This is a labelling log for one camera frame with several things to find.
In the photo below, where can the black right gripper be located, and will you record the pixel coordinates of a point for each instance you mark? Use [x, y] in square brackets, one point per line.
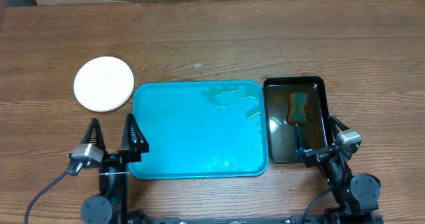
[316, 155]

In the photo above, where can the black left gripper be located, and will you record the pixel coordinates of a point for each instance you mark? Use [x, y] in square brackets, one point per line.
[136, 150]

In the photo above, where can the green yellow sponge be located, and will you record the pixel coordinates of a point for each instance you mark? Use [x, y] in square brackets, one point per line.
[296, 108]

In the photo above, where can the white plate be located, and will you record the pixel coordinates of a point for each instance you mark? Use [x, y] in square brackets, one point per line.
[103, 84]

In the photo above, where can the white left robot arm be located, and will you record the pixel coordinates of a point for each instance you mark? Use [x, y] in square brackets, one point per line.
[111, 204]

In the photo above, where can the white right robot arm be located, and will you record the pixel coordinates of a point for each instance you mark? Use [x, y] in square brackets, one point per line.
[356, 196]

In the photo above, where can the black water tray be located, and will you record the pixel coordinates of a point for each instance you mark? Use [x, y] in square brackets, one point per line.
[281, 134]

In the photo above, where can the blue plastic tray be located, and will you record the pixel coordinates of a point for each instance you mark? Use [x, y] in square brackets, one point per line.
[201, 129]

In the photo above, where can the small white paper scrap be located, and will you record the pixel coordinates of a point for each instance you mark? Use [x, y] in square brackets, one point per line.
[198, 65]

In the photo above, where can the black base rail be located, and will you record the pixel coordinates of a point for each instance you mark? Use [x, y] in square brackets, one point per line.
[294, 219]

